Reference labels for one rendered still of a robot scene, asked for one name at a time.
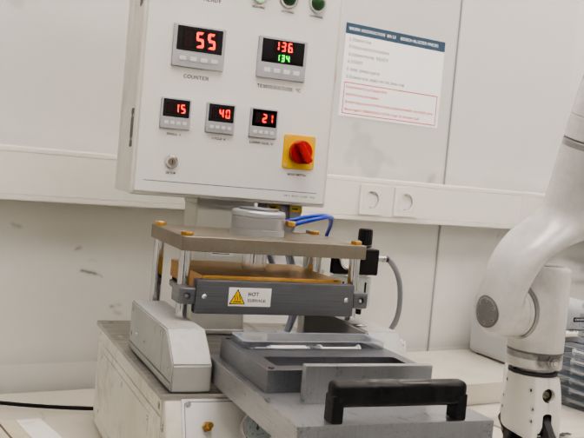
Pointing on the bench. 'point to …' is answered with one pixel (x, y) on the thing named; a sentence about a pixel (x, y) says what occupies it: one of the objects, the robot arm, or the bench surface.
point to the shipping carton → (27, 429)
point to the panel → (210, 418)
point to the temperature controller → (283, 47)
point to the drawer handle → (395, 395)
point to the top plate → (260, 236)
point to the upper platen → (249, 271)
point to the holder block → (293, 363)
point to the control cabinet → (229, 113)
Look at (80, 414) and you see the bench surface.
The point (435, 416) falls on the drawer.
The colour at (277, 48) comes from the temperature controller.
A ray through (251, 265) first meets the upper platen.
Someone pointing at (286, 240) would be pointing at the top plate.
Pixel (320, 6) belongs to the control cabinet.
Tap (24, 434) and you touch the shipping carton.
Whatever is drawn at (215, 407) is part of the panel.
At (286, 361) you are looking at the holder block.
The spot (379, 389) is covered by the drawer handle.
